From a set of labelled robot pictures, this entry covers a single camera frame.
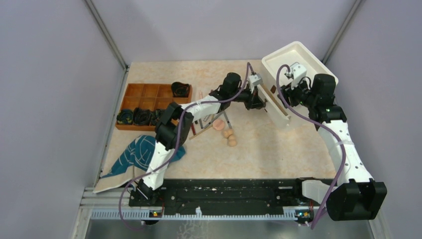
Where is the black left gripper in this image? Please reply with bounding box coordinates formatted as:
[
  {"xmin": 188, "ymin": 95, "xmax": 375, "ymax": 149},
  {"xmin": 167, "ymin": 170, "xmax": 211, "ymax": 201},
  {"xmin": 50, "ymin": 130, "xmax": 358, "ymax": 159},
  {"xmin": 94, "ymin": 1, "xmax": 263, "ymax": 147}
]
[{"xmin": 229, "ymin": 85, "xmax": 265, "ymax": 111}]

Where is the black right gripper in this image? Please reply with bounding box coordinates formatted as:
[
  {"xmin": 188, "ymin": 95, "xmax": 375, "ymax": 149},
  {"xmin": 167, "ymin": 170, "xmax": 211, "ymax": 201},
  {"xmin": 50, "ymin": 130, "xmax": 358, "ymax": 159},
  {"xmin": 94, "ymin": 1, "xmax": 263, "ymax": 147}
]
[{"xmin": 278, "ymin": 76, "xmax": 317, "ymax": 109}]

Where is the white pull-out drawer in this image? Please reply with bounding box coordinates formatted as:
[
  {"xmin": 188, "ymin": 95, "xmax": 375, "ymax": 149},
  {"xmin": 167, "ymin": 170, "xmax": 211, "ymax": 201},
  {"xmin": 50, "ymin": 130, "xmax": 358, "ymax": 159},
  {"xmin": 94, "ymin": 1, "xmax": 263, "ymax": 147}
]
[{"xmin": 256, "ymin": 84, "xmax": 290, "ymax": 130}]

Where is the white drawer organizer box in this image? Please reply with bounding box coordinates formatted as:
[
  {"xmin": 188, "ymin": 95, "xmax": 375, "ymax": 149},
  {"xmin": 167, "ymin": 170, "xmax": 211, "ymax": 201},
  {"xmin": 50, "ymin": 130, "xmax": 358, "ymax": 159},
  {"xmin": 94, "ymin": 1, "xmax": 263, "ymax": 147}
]
[{"xmin": 257, "ymin": 41, "xmax": 334, "ymax": 131}]

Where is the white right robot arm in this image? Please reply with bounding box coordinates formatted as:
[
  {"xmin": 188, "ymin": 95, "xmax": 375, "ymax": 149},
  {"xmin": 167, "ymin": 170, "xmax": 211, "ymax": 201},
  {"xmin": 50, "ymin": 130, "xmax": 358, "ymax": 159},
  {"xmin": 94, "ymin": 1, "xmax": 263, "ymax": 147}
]
[{"xmin": 278, "ymin": 74, "xmax": 387, "ymax": 221}]

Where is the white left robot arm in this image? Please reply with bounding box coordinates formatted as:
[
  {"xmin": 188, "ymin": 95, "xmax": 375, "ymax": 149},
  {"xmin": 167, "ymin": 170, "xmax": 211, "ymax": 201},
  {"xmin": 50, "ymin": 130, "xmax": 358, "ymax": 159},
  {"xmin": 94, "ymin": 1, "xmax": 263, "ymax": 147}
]
[{"xmin": 137, "ymin": 72, "xmax": 265, "ymax": 206}]

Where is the grey makeup pencil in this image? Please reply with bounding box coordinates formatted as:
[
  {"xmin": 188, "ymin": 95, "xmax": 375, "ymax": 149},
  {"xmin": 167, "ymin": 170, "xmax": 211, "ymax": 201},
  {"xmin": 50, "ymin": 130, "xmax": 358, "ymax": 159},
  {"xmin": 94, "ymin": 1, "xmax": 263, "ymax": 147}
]
[{"xmin": 223, "ymin": 111, "xmax": 233, "ymax": 129}]

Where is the black coiled band top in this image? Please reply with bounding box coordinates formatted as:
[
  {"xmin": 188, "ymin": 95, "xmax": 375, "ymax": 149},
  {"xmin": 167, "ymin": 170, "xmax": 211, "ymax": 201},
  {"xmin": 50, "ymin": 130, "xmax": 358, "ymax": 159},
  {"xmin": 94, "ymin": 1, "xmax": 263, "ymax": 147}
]
[{"xmin": 171, "ymin": 82, "xmax": 190, "ymax": 98}]

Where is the wooden compartment tray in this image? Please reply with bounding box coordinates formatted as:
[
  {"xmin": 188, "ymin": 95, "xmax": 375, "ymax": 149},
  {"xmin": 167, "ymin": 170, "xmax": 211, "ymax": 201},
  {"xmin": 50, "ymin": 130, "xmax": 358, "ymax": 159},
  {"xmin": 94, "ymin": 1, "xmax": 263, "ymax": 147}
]
[{"xmin": 119, "ymin": 83, "xmax": 193, "ymax": 111}]

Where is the black coiled band middle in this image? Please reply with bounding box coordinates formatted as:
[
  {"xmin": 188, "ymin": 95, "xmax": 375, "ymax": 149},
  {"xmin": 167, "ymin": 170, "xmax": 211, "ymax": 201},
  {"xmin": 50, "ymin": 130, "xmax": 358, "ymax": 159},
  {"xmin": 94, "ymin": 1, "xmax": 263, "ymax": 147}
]
[{"xmin": 132, "ymin": 108, "xmax": 152, "ymax": 126}]

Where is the teal patterned cloth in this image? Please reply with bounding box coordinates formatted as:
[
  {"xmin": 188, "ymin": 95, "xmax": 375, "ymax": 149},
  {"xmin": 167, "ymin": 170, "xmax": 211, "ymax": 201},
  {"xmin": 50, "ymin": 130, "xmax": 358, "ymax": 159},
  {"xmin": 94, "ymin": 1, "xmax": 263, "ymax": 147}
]
[{"xmin": 100, "ymin": 134, "xmax": 187, "ymax": 179}]

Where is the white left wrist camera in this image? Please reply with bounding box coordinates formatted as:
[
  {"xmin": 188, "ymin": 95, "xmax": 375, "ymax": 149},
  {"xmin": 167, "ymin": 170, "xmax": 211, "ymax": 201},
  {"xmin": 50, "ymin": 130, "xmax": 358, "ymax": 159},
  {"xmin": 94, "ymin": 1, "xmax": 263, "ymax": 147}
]
[{"xmin": 248, "ymin": 73, "xmax": 263, "ymax": 91}]

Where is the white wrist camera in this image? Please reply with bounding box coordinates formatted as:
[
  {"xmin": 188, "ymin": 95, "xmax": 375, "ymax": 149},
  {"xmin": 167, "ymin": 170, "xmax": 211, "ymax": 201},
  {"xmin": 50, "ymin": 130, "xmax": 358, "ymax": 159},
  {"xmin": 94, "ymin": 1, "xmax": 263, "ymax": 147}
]
[
  {"xmin": 286, "ymin": 62, "xmax": 307, "ymax": 89},
  {"xmin": 248, "ymin": 73, "xmax": 263, "ymax": 91}
]

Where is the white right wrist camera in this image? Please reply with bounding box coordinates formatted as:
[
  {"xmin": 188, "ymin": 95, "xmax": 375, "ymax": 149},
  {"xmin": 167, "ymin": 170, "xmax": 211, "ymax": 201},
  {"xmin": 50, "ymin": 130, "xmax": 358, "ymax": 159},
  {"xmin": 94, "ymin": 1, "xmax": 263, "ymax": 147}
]
[{"xmin": 286, "ymin": 62, "xmax": 307, "ymax": 89}]

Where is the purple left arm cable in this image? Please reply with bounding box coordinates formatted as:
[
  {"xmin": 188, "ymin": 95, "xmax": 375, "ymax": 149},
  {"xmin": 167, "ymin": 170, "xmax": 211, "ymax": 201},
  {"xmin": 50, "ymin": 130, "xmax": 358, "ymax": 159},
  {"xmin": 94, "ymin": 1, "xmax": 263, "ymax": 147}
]
[{"xmin": 118, "ymin": 62, "xmax": 256, "ymax": 231}]

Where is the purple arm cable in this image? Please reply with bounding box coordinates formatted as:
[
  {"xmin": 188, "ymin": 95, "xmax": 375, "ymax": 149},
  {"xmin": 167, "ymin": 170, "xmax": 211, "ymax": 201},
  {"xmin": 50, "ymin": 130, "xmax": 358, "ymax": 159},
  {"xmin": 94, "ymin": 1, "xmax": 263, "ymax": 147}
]
[
  {"xmin": 276, "ymin": 64, "xmax": 347, "ymax": 230},
  {"xmin": 118, "ymin": 62, "xmax": 256, "ymax": 231}
]

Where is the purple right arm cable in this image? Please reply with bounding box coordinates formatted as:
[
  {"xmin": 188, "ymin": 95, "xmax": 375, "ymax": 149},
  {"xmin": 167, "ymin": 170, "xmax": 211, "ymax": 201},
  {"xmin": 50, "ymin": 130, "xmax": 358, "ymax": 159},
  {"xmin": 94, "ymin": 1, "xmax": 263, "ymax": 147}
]
[{"xmin": 276, "ymin": 64, "xmax": 347, "ymax": 230}]

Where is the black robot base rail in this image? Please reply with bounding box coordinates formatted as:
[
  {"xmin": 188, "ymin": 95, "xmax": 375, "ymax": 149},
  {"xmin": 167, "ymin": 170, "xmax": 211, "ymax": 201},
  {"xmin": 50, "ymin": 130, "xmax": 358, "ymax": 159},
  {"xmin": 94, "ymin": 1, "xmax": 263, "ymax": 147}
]
[{"xmin": 129, "ymin": 178, "xmax": 319, "ymax": 216}]

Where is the grey slotted cable duct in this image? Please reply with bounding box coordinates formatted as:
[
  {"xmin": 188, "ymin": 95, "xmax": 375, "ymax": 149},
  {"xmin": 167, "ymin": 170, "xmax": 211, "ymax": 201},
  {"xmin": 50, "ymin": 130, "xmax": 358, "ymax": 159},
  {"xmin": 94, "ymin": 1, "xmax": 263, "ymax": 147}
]
[{"xmin": 90, "ymin": 206, "xmax": 317, "ymax": 222}]

